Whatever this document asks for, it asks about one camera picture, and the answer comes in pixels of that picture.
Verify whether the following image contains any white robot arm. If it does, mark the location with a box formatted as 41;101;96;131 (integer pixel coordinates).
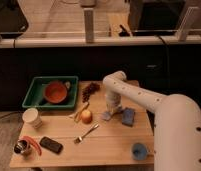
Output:
103;71;201;171

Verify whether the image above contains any white horizontal rail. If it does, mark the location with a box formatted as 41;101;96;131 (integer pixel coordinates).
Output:
0;35;201;49

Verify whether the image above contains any green plastic bin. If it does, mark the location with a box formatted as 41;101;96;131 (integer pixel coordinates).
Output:
22;76;78;110

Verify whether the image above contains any light blue towel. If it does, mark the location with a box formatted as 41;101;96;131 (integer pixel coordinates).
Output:
101;107;122;121

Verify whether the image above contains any yellow red apple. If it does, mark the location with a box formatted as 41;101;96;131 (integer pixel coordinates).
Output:
81;109;92;124

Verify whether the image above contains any black box right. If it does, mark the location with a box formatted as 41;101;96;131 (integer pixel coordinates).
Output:
128;0;185;31

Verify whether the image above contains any silver fork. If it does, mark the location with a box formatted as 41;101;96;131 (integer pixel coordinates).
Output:
73;123;100;145

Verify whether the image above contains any small metal cup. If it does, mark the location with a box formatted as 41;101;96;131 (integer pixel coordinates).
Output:
14;139;31;155

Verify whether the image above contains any black phone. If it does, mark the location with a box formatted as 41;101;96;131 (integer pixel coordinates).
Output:
39;137;63;154

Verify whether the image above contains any blue sponge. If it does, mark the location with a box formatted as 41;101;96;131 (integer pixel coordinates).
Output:
122;108;135;127

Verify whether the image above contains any white paper cup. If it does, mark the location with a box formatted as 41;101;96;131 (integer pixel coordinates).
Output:
22;108;42;128

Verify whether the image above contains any orange bowl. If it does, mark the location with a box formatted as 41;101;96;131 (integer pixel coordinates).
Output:
43;81;68;104

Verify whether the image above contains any dark grape bunch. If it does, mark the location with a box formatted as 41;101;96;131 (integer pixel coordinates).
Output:
82;82;100;102

